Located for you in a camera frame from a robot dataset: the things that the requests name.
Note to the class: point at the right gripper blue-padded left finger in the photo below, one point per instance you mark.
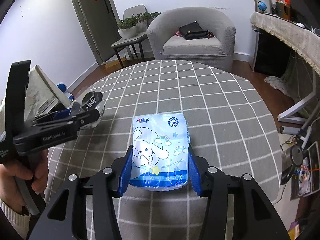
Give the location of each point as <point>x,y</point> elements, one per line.
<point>65,215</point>

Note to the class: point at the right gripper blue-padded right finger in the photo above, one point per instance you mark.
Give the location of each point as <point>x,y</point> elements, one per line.
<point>254,215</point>

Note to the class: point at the black snack wrapper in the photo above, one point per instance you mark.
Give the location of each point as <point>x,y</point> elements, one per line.
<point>89,100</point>

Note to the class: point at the blue white tissue pack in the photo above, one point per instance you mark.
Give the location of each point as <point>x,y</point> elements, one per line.
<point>160,152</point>

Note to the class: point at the person's left hand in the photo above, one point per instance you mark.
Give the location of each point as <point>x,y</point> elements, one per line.
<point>12,170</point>

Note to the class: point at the beige patterned tablecloth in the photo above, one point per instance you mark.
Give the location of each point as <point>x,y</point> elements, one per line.
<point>42,95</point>

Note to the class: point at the grey checked tablecloth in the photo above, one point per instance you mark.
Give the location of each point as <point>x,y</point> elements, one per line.
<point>165,107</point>

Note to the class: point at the grey green door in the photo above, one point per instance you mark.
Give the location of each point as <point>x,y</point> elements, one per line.
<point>99,25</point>

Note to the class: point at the white potted green plant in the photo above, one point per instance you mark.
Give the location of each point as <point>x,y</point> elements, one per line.
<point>136,24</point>

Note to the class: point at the grey chair with black legs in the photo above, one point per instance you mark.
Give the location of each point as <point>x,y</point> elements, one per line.
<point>122,44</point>

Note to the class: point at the grey armchair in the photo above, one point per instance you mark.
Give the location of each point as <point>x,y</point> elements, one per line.
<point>167,43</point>

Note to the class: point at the beige lace desk cloth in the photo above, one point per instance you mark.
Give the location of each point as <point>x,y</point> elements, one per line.
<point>304,42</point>

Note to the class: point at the black handbag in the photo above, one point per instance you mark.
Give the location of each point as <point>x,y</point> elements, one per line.
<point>193,31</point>

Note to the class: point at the black monitor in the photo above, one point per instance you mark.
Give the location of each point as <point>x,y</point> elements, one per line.
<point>301,14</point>

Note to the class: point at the small blue globe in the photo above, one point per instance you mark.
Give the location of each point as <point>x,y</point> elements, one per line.
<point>262,6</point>

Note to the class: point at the framed picture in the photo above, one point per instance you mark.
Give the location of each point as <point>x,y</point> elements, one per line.
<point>267,2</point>

